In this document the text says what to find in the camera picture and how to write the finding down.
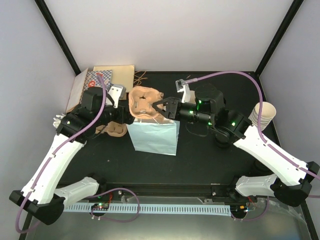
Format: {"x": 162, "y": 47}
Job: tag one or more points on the small electronics board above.
{"x": 100, "y": 206}

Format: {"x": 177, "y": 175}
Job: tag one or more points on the light blue paper bag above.
{"x": 154, "y": 136}

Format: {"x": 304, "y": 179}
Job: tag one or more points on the light blue slotted cable duct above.
{"x": 169, "y": 209}

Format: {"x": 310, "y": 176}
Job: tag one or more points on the tan kraft paper bag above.
{"x": 124, "y": 75}

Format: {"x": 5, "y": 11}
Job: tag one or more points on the tall stack of paper cups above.
{"x": 267, "y": 114}

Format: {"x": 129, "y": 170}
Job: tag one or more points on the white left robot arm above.
{"x": 41, "y": 197}

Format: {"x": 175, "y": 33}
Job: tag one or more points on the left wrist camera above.
{"x": 114, "y": 94}

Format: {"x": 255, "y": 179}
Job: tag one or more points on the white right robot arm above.
{"x": 290, "y": 180}

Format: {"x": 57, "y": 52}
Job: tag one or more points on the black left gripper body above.
{"x": 120, "y": 118}

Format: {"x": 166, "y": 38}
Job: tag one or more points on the single cardboard cup carrier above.
{"x": 140, "y": 102}

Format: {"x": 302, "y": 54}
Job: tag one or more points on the white orange-edged paper bag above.
{"x": 76, "y": 90}

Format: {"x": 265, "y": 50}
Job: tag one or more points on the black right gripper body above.
{"x": 177, "y": 101}

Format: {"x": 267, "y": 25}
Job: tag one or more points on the blue checkered paper bag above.
{"x": 91, "y": 79}

